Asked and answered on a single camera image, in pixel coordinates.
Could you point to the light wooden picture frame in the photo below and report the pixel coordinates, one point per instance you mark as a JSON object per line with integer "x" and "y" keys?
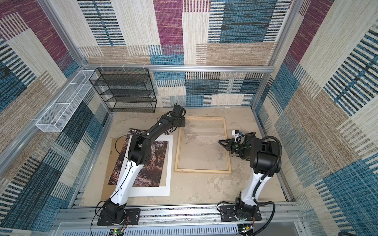
{"x": 177, "y": 153}

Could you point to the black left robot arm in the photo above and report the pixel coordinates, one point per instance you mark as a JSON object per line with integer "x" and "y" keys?
{"x": 138, "y": 154}

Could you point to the white photo mat board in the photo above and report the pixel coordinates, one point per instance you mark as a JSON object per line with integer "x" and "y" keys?
{"x": 166, "y": 175}

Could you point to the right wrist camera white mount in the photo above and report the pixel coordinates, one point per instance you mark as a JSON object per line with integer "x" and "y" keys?
{"x": 237, "y": 135}

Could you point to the white wire mesh basket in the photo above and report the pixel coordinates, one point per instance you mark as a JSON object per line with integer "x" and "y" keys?
{"x": 56, "y": 117}

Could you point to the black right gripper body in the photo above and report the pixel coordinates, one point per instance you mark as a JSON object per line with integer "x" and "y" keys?
{"x": 234, "y": 146}

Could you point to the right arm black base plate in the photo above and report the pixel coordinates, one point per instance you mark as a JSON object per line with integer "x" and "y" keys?
{"x": 227, "y": 214}

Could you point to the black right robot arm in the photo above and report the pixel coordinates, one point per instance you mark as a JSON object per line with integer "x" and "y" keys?
{"x": 264, "y": 156}

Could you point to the aluminium mounting rail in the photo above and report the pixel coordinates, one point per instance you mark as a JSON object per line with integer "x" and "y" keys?
{"x": 168, "y": 220}

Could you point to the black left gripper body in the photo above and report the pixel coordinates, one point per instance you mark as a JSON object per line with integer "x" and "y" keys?
{"x": 181, "y": 122}

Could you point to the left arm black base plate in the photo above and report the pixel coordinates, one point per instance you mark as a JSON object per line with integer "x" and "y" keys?
{"x": 133, "y": 216}

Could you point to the brown cardboard backing board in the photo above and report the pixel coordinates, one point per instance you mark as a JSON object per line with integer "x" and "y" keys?
{"x": 107, "y": 189}

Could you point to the autumn forest photo print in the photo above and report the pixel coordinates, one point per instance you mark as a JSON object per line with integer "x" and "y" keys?
{"x": 151, "y": 174}

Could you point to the black wire mesh shelf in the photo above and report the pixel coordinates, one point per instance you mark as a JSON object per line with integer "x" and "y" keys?
{"x": 125, "y": 89}

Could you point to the clear acrylic frame pane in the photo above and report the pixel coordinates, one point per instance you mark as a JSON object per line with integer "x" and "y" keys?
{"x": 200, "y": 144}

